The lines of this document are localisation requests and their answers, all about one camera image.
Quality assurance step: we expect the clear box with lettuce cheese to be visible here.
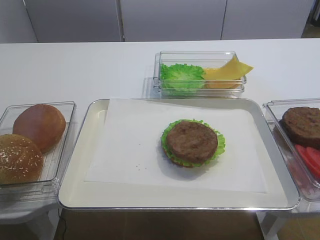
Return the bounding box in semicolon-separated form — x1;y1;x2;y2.
153;51;253;99

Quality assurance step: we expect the yellow cheese slice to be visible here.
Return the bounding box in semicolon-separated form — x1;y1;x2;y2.
203;56;254;89

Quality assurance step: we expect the brown beef patty on burger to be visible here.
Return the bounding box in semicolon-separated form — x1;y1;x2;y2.
164;120;219;166

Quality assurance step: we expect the white paper sheet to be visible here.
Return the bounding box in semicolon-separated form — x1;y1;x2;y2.
86;98;269;193

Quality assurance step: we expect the green lettuce in box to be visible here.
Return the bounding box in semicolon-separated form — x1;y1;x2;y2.
159;63;205;92

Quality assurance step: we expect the green lettuce leaf on burger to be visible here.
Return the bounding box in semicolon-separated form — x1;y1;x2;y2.
160;119;226;168

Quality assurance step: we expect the white metal serving tray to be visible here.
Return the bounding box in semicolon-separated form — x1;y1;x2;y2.
58;98;300;210

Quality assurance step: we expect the plain brown bun half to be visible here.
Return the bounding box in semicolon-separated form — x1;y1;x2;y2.
12;104;66;153

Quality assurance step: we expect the clear box with buns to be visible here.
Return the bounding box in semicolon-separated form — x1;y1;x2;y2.
0;101;76;202

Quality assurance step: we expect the lower brown patty in box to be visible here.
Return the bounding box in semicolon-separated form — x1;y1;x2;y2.
279;120;320;150

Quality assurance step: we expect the brown patty in box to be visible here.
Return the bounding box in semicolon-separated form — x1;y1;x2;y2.
279;120;320;150
281;106;320;138

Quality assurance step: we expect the sesame bun top in box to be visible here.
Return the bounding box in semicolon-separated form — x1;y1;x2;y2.
0;134;44;185

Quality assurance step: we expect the top brown patty in box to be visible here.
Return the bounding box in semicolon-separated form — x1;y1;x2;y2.
281;106;320;138

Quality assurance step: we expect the white table leg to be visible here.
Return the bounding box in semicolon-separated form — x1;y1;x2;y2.
32;208;62;240

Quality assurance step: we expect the middle red tomato slice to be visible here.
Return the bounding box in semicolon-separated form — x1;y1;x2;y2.
306;147;320;178

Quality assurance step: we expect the red tomato slice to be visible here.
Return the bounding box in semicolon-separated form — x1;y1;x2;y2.
306;147;320;178
295;144;320;181

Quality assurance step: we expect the left red tomato slice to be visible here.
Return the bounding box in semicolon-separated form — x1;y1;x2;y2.
295;144;320;181

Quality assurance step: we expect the clear box with patties tomatoes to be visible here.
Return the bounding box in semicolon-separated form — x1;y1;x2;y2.
263;98;320;202

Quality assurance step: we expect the black floor cable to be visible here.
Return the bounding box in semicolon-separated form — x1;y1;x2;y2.
57;208;66;240

